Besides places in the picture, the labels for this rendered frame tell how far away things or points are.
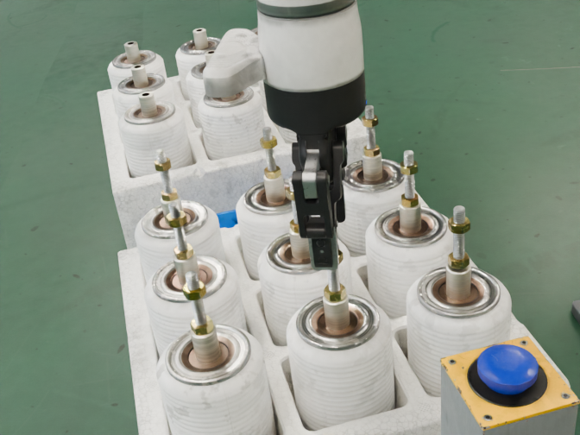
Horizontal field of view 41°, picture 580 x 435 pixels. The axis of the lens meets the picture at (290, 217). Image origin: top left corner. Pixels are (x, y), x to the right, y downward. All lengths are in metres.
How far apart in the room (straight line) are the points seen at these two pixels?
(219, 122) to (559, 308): 0.54
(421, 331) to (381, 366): 0.05
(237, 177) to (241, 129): 0.07
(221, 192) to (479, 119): 0.65
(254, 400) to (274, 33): 0.32
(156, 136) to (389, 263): 0.46
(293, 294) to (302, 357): 0.10
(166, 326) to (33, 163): 0.96
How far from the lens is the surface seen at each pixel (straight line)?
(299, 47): 0.54
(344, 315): 0.70
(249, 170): 1.15
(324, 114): 0.56
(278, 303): 0.80
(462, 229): 0.69
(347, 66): 0.56
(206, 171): 1.14
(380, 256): 0.81
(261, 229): 0.87
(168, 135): 1.14
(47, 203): 1.53
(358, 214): 0.90
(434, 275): 0.76
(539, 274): 1.19
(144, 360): 0.82
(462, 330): 0.71
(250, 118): 1.15
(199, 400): 0.68
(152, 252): 0.87
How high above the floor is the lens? 0.71
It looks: 32 degrees down
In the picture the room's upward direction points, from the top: 7 degrees counter-clockwise
